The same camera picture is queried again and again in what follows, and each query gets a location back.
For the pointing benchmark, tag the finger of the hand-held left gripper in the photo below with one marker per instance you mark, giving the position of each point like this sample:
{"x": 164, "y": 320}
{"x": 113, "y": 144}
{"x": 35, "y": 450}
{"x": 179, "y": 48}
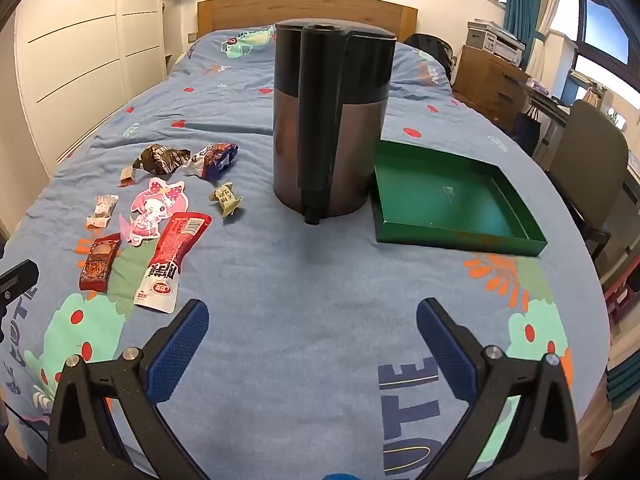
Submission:
{"x": 20, "y": 282}

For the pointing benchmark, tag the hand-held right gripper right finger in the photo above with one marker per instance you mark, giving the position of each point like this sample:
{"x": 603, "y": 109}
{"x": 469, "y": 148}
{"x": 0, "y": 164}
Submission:
{"x": 445, "y": 355}

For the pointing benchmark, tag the dark red snack packet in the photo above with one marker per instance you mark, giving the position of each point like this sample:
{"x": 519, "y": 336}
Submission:
{"x": 100, "y": 262}

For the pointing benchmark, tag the long red snack packet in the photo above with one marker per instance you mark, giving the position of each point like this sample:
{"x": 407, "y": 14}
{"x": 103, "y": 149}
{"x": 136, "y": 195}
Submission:
{"x": 170, "y": 255}

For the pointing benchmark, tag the clear floral candy packet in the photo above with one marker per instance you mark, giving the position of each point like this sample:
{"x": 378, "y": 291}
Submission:
{"x": 104, "y": 206}

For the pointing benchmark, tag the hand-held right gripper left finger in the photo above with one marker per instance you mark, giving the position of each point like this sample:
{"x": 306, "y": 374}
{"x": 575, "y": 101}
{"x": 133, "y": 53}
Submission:
{"x": 180, "y": 352}

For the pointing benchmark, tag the black backpack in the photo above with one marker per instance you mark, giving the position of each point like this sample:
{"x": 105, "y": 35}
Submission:
{"x": 430, "y": 47}

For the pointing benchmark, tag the white printer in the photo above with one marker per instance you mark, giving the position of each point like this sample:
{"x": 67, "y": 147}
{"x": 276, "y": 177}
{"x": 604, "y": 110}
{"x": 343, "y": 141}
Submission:
{"x": 495, "y": 40}

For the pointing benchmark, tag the dark shopping bag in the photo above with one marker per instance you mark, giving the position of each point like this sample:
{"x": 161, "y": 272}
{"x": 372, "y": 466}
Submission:
{"x": 525, "y": 130}

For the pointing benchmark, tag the blue printed blanket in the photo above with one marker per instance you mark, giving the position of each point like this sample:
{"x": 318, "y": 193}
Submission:
{"x": 300, "y": 270}

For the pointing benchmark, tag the white and red wafer packet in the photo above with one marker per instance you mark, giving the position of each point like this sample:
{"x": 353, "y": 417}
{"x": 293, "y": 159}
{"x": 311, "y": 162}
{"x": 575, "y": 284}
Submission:
{"x": 212, "y": 160}

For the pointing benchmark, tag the teal curtain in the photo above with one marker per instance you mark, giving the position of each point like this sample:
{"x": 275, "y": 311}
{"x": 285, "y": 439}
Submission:
{"x": 622, "y": 380}
{"x": 520, "y": 10}

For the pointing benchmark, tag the green and gold candy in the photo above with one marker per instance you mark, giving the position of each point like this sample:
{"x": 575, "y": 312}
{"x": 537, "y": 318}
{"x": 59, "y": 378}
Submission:
{"x": 226, "y": 200}

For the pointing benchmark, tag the white wardrobe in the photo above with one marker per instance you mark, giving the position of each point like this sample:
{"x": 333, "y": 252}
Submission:
{"x": 75, "y": 60}

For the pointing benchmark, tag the grey desk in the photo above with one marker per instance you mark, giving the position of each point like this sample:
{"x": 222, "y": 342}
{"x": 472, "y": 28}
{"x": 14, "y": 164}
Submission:
{"x": 550, "y": 105}

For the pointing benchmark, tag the brown snack packet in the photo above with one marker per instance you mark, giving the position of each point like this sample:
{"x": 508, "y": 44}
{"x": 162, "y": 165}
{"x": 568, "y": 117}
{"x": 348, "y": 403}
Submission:
{"x": 160, "y": 159}

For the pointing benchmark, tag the pink cartoon packet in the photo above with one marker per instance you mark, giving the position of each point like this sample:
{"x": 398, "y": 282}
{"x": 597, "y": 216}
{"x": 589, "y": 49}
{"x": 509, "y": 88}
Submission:
{"x": 150, "y": 210}

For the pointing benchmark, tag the green tray box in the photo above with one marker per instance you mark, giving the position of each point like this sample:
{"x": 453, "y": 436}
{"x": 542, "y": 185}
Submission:
{"x": 450, "y": 200}

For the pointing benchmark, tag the wooden headboard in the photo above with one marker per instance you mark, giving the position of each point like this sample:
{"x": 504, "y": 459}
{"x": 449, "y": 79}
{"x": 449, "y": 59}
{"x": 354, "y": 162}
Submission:
{"x": 240, "y": 12}

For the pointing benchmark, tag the wooden dresser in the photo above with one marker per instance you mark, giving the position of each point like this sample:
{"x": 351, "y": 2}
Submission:
{"x": 490, "y": 85}

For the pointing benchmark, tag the window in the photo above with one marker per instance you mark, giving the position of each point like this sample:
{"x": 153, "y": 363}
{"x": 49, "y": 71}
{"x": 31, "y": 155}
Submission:
{"x": 605, "y": 25}

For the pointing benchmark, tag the grey chair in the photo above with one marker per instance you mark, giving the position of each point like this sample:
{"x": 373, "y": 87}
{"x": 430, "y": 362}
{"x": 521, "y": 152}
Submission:
{"x": 585, "y": 160}

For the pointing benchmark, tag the small tan and red candy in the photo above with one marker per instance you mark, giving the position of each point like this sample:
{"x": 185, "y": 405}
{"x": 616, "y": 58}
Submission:
{"x": 127, "y": 176}

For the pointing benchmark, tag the black and grey electric kettle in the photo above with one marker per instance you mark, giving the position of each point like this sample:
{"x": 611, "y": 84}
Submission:
{"x": 330, "y": 160}

